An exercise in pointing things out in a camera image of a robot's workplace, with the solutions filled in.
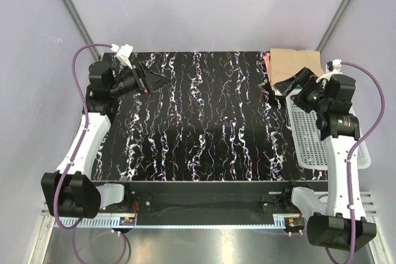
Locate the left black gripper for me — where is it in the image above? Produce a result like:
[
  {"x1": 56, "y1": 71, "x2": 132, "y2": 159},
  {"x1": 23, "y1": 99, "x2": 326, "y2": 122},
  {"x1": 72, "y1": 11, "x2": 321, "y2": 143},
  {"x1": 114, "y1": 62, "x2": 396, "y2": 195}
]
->
[{"x1": 110, "y1": 61, "x2": 172, "y2": 98}]

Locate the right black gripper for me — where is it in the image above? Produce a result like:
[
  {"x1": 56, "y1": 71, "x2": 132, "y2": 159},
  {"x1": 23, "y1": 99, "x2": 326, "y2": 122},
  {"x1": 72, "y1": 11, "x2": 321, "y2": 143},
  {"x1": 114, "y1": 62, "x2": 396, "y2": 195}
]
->
[{"x1": 274, "y1": 67, "x2": 330, "y2": 114}]

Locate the beige t shirt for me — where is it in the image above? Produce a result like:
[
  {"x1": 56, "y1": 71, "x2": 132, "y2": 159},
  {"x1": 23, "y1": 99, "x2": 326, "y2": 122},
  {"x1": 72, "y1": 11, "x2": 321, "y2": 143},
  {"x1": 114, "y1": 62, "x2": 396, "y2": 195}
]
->
[{"x1": 269, "y1": 48, "x2": 324, "y2": 86}]

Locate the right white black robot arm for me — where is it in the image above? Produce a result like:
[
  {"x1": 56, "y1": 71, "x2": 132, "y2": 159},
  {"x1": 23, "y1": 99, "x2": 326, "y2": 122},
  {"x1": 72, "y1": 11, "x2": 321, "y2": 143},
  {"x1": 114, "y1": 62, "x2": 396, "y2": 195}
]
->
[{"x1": 280, "y1": 67, "x2": 377, "y2": 253}]

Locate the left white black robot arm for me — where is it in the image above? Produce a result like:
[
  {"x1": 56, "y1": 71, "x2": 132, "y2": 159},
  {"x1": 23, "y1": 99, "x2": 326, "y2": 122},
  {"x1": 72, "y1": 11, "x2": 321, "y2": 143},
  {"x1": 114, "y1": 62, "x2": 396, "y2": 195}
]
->
[{"x1": 41, "y1": 61, "x2": 171, "y2": 219}]

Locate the cream folded t shirt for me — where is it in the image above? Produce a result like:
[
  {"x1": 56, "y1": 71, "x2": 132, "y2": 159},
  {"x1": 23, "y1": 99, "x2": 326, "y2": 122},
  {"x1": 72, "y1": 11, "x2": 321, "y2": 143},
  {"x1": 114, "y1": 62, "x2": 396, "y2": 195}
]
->
[{"x1": 273, "y1": 88, "x2": 283, "y2": 96}]

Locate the pink folded t shirt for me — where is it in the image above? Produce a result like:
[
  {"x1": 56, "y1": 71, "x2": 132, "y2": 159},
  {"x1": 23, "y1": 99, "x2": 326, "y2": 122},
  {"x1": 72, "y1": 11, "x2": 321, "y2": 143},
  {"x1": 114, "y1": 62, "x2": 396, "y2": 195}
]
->
[{"x1": 264, "y1": 52, "x2": 271, "y2": 75}]

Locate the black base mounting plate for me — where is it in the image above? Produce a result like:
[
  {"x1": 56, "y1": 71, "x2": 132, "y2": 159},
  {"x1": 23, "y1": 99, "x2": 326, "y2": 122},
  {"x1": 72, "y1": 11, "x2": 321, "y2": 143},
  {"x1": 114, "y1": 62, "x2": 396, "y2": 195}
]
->
[{"x1": 98, "y1": 180, "x2": 329, "y2": 226}]

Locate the left small circuit board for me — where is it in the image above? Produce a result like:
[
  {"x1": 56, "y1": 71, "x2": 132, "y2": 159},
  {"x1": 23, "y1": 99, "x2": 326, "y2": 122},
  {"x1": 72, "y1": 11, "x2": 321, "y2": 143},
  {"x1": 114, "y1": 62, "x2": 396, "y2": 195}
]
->
[{"x1": 119, "y1": 216, "x2": 136, "y2": 226}]

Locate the small circuit board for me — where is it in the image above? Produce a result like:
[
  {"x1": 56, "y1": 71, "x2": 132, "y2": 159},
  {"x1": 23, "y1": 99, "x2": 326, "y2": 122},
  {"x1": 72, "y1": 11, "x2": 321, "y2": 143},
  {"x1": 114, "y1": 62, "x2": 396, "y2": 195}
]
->
[
  {"x1": 288, "y1": 218, "x2": 305, "y2": 228},
  {"x1": 119, "y1": 216, "x2": 136, "y2": 226}
]

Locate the right small circuit board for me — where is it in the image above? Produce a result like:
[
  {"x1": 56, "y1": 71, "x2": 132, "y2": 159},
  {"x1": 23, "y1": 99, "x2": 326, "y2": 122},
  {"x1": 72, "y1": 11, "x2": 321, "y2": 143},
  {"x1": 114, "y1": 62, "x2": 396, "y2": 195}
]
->
[{"x1": 288, "y1": 218, "x2": 305, "y2": 228}]

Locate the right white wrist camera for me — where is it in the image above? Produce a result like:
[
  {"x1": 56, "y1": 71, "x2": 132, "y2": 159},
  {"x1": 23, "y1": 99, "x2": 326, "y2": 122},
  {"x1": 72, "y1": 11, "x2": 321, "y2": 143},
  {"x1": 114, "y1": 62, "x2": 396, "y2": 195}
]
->
[{"x1": 319, "y1": 59, "x2": 342, "y2": 80}]

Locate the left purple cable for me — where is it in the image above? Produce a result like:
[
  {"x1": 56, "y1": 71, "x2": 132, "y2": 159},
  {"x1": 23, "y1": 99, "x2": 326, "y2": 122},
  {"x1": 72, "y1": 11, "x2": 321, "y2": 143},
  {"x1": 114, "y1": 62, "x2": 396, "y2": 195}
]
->
[{"x1": 52, "y1": 43, "x2": 131, "y2": 263}]

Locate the right aluminium frame post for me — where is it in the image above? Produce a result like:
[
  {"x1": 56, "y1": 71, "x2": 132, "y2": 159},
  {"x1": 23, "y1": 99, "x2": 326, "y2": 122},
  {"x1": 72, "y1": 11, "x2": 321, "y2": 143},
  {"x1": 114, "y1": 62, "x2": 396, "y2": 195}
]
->
[{"x1": 316, "y1": 0, "x2": 353, "y2": 52}]

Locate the aluminium frame post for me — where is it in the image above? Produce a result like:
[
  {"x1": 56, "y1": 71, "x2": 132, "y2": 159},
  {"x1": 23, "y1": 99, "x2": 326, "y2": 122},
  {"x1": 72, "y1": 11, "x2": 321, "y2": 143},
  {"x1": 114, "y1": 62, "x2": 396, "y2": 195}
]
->
[
  {"x1": 61, "y1": 0, "x2": 93, "y2": 45},
  {"x1": 316, "y1": 0, "x2": 353, "y2": 52}
]

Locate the grey slotted cable duct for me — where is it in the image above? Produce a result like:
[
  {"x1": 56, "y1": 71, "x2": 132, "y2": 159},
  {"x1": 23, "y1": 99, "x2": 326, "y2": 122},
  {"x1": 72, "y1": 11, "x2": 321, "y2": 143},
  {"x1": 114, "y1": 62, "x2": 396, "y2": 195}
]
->
[{"x1": 54, "y1": 214, "x2": 287, "y2": 229}]

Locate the aluminium rail profile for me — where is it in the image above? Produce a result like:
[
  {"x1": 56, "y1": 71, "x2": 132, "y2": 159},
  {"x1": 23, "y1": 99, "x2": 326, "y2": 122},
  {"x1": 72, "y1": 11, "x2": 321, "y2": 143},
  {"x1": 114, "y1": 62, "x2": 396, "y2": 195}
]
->
[{"x1": 361, "y1": 192, "x2": 377, "y2": 216}]

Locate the left aluminium frame post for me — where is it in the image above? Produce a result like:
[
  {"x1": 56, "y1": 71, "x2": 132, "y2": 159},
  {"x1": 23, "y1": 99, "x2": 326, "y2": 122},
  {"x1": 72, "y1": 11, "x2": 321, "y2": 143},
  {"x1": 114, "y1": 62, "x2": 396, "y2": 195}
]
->
[{"x1": 61, "y1": 0, "x2": 93, "y2": 45}]

